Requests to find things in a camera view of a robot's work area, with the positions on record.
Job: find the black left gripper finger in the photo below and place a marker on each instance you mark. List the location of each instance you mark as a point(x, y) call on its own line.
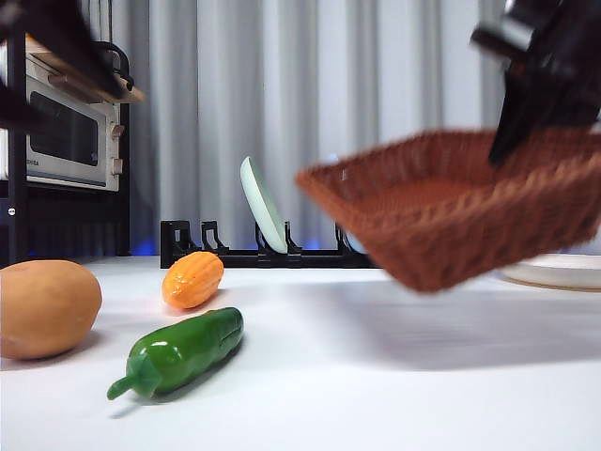
point(61, 42)
point(16, 113)

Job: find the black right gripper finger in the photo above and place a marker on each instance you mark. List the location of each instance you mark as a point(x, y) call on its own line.
point(514, 113)
point(573, 110)

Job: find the brown wicker basket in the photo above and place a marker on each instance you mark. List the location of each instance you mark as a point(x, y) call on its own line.
point(446, 221)

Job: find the brown potato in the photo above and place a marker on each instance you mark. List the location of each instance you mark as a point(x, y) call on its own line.
point(44, 310)

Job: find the orange toy corn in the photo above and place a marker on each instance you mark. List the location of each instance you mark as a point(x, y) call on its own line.
point(192, 281)

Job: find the green toy cucumber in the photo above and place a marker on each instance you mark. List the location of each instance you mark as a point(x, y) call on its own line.
point(188, 347)

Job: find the cream toaster oven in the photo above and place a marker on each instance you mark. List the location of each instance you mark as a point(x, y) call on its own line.
point(66, 141)

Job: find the wooden cutting board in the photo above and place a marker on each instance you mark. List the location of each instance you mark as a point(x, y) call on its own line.
point(134, 96)

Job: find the white flat plate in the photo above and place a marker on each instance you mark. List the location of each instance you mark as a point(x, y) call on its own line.
point(563, 275)

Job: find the grey pleated curtain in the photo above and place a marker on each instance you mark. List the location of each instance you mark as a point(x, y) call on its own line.
point(282, 94)

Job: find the black dish rack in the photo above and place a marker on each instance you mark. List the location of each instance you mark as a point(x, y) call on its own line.
point(216, 258)

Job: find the pale green plate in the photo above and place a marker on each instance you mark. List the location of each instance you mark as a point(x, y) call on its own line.
point(263, 206)

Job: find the black metal shelf frame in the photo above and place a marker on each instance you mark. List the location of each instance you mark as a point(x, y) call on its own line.
point(16, 211)

